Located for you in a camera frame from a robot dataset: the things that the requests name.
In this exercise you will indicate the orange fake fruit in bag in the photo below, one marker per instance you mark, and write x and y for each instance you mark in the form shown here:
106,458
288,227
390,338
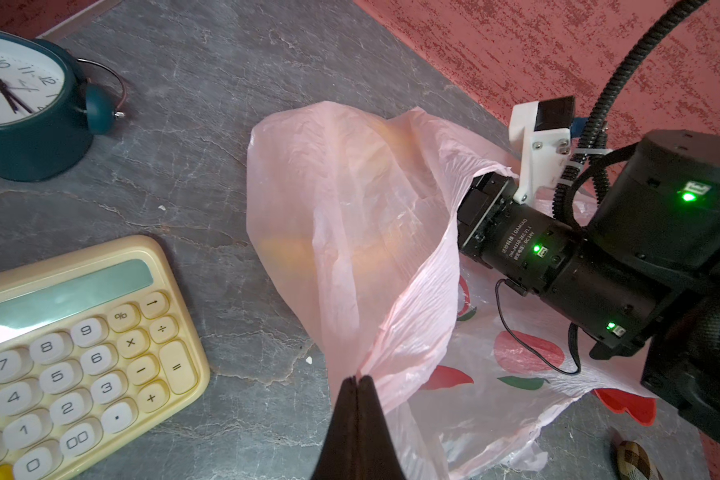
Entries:
360,194

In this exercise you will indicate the left wall base aluminium strip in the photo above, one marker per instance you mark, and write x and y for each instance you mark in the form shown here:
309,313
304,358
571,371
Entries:
79,20

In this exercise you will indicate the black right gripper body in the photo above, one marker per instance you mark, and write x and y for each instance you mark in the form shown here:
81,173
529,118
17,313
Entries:
487,195

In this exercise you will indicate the pink plastic bag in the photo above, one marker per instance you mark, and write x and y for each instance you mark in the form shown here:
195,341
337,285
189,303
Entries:
467,372

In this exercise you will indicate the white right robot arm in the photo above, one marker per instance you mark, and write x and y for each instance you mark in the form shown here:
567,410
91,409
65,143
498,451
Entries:
642,275

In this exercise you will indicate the green alarm clock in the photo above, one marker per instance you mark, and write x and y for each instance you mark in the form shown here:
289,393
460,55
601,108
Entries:
50,109

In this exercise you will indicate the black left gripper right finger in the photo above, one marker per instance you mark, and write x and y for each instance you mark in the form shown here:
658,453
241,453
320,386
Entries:
376,457

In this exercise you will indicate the plaid glasses case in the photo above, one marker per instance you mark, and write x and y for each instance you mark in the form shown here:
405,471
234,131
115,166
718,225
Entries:
633,463

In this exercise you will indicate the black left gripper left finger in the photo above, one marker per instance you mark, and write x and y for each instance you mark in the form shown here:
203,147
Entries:
337,457

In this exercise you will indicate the red flower-shaped plastic plate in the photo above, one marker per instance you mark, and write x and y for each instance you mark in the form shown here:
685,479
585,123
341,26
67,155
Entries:
641,409

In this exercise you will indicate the yellow calculator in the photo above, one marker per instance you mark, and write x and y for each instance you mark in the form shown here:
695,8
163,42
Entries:
97,347

